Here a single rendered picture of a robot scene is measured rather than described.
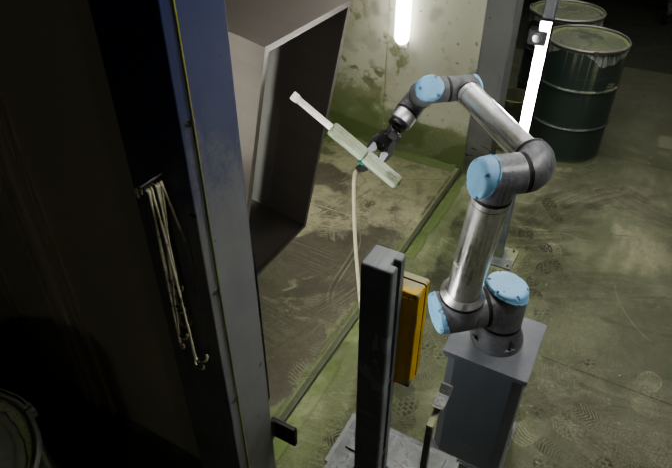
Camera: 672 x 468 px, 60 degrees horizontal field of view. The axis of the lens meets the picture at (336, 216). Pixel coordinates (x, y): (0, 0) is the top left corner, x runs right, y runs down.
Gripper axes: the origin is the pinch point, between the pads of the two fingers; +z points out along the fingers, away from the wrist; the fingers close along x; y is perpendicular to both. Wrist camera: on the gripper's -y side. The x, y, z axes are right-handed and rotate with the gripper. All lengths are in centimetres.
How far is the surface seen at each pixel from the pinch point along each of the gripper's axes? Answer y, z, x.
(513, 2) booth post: 111, -164, -27
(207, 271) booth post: -60, 61, 24
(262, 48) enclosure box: -21, -1, 52
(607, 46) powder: 144, -212, -104
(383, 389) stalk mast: -92, 57, -15
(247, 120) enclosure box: -0.1, 15.3, 42.5
